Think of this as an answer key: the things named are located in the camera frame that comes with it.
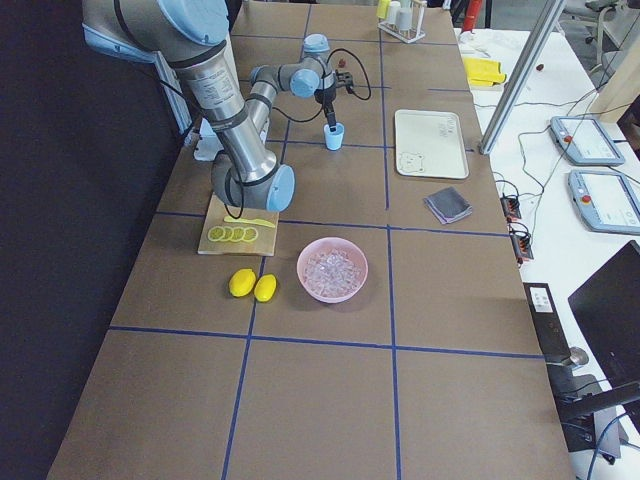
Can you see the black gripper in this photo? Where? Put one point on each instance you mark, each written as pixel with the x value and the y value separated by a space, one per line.
pixel 325 95

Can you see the clear ice cubes pile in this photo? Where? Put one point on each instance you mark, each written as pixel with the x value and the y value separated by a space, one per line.
pixel 332 274

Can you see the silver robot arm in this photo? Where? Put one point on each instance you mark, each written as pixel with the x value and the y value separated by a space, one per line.
pixel 192 36

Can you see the light blue plastic cup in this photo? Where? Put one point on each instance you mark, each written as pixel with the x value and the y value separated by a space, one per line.
pixel 333 136

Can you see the yellow upturned cup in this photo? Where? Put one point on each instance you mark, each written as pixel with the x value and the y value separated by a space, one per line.
pixel 382 8

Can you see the grey upturned cup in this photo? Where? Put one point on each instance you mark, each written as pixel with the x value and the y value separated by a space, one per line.
pixel 404 19

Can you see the white upturned cup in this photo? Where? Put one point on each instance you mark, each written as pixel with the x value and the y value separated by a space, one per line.
pixel 392 11

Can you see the cream bear serving tray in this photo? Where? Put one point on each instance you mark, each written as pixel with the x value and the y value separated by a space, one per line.
pixel 429 144

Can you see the yellow plastic knife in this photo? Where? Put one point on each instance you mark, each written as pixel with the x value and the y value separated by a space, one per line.
pixel 257 221

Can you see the yellow cloth on desk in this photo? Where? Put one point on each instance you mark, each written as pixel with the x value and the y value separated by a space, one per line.
pixel 482 72

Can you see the grey folded cloth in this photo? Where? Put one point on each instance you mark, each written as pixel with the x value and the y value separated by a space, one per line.
pixel 448 205

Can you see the lemon slices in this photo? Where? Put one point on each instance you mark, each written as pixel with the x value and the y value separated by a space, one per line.
pixel 218 234

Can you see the pink bowl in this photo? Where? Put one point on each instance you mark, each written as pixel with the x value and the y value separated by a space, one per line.
pixel 326 244

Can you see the red fire extinguisher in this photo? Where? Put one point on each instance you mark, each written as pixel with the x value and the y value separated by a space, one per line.
pixel 471 15

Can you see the yellow lemon right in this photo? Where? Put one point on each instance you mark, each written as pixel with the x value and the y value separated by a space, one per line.
pixel 265 288

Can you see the yellow lemon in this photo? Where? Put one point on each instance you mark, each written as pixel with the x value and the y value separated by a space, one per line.
pixel 265 288
pixel 242 282

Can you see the yellow lemon left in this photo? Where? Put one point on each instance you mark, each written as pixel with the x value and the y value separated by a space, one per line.
pixel 242 282

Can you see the far teach pendant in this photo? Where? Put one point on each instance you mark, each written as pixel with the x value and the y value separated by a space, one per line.
pixel 585 142

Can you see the teach pendant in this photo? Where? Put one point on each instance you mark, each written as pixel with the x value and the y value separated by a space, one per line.
pixel 605 201
pixel 585 142

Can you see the near teach pendant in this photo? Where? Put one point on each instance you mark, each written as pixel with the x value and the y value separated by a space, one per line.
pixel 605 201

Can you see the black monitor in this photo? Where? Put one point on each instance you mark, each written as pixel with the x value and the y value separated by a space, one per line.
pixel 606 309

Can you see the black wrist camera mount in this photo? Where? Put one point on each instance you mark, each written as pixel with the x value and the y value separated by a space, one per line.
pixel 344 80

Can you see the white wire cup rack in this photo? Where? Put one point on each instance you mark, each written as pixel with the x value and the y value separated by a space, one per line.
pixel 416 32

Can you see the white camera mast pole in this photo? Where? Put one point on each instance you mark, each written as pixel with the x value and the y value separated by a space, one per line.
pixel 205 145

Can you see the aluminium frame post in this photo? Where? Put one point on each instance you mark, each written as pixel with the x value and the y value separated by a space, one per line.
pixel 526 62

